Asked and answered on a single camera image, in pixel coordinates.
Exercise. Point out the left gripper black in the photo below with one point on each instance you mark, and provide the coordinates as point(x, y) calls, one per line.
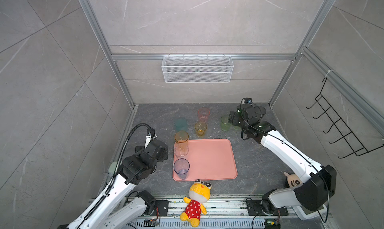
point(138, 151)

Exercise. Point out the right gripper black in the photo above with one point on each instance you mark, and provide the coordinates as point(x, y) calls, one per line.
point(235, 118)

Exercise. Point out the clear glass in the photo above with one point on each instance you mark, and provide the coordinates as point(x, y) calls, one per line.
point(181, 149)

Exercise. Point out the tall amber glass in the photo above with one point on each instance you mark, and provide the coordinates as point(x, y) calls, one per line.
point(181, 137)

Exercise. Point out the blue tall glass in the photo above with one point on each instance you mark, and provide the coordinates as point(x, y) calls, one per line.
point(181, 168)

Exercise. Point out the pink plastic tray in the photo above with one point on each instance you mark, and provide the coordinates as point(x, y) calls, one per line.
point(211, 159)

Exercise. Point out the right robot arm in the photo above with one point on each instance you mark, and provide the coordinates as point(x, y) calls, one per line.
point(317, 182)

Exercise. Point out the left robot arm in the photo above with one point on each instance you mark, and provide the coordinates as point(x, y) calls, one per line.
point(130, 172)

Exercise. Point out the small green glass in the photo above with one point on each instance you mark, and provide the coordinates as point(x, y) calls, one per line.
point(224, 124)

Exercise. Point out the teal frosted cup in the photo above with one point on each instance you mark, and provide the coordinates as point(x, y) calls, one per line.
point(181, 124)

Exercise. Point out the pink glass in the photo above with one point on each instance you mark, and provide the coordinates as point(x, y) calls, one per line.
point(203, 114)

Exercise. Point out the green sponge box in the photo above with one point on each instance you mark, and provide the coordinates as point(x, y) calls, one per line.
point(112, 168)

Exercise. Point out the short amber glass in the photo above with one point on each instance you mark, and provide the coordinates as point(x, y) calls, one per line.
point(200, 129)

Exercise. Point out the yellow plush toy red dress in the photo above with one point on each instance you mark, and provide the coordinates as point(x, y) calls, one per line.
point(199, 193)

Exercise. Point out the small plush doll striped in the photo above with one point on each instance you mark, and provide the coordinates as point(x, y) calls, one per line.
point(292, 180)

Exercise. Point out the white digital scale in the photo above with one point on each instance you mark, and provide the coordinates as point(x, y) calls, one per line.
point(305, 214)

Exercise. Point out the white wire mesh basket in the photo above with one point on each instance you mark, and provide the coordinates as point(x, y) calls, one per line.
point(197, 69)

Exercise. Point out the black wire hook rack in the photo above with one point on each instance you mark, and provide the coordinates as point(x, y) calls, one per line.
point(338, 124)

